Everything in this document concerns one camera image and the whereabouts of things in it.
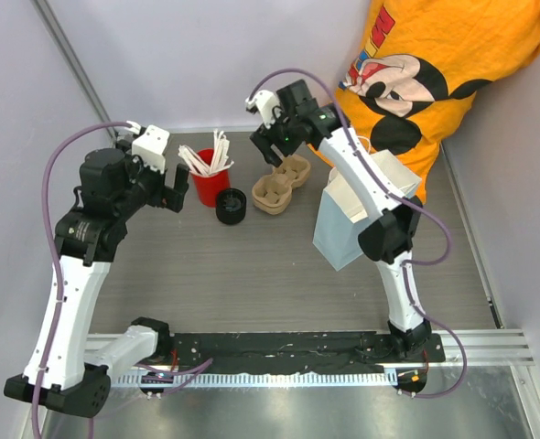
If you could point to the aluminium frame rail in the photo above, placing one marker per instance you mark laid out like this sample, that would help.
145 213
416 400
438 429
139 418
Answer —
70 57

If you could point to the light blue paper bag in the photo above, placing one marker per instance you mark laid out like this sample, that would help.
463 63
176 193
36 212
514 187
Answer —
362 210

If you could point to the stack of cardboard cup carriers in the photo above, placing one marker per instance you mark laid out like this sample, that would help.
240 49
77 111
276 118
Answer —
273 193

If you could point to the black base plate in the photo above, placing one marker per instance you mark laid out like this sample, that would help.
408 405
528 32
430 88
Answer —
301 357

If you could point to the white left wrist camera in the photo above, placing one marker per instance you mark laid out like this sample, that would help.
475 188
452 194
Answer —
150 143

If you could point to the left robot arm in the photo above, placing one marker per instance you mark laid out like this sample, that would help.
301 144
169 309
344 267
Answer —
60 375

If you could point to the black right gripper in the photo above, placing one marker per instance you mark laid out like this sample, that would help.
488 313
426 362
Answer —
264 142

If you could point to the stack of black lids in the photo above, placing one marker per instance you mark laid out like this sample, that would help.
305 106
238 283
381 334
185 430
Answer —
231 206

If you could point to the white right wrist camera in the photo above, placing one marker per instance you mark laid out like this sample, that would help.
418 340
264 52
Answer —
265 103

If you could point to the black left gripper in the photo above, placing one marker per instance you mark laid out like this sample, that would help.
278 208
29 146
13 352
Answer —
165 197

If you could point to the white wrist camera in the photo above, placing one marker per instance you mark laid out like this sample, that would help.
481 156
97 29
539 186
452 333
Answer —
265 103
150 143

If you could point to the orange Mickey Mouse cloth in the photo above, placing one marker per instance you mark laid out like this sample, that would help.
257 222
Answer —
420 66

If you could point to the red straw holder cup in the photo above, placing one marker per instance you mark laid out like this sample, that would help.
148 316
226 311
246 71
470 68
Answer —
209 187

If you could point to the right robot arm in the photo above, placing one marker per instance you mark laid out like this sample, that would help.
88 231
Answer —
406 318

